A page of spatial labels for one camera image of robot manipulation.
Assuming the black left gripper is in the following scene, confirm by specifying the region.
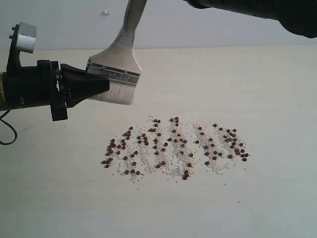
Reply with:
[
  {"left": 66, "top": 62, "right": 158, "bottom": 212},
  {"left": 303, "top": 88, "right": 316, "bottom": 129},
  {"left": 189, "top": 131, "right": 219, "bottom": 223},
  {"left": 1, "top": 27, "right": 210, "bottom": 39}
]
[{"left": 0, "top": 60, "right": 110, "bottom": 121}]

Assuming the wooden paint brush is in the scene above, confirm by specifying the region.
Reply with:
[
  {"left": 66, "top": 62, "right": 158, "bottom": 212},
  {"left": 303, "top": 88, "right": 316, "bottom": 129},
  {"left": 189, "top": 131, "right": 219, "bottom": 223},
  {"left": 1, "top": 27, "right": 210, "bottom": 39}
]
[{"left": 86, "top": 0, "right": 147, "bottom": 105}]

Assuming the pile of pellets and grains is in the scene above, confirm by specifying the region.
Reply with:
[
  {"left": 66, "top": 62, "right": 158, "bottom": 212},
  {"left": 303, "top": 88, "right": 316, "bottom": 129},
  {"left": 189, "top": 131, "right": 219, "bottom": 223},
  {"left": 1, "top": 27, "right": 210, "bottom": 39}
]
[{"left": 100, "top": 116, "right": 251, "bottom": 182}]

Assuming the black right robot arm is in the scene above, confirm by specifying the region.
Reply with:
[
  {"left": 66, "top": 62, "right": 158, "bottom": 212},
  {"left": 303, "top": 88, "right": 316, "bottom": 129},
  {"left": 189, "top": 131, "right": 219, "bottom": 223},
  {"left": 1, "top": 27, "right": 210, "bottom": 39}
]
[{"left": 187, "top": 0, "right": 317, "bottom": 39}]

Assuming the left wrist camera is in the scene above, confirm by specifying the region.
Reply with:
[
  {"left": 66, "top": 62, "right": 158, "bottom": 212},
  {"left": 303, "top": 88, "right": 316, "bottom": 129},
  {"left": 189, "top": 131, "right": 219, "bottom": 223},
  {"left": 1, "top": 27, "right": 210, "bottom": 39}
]
[{"left": 6, "top": 22, "right": 37, "bottom": 76}]

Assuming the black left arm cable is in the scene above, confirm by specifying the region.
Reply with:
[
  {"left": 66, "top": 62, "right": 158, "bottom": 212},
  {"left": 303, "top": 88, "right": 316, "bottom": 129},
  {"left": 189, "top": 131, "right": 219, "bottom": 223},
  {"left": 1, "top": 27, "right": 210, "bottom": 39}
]
[{"left": 0, "top": 110, "right": 18, "bottom": 145}]

